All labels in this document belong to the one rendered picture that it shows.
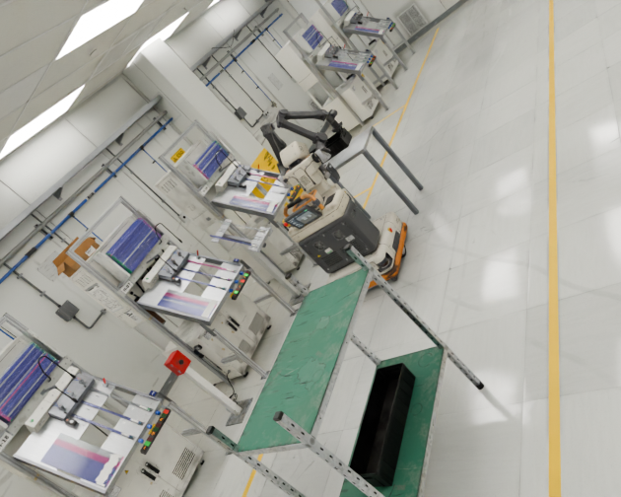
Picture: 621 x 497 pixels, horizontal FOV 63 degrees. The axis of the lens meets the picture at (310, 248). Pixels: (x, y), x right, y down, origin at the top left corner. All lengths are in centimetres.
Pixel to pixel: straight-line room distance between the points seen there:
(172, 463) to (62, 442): 85
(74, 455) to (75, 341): 218
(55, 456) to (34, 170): 352
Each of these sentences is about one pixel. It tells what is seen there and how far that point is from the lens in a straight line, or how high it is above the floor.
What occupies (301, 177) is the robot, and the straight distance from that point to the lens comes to 418.
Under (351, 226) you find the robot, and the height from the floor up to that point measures 58.
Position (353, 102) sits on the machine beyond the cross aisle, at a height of 41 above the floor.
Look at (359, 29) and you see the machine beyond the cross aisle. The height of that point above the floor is 104.
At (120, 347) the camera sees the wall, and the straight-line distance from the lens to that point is 614.
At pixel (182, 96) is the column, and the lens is 746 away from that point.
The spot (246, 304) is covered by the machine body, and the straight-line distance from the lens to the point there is 504.
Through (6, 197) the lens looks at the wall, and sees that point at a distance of 630.
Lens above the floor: 197
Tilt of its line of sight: 19 degrees down
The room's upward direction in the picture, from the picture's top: 45 degrees counter-clockwise
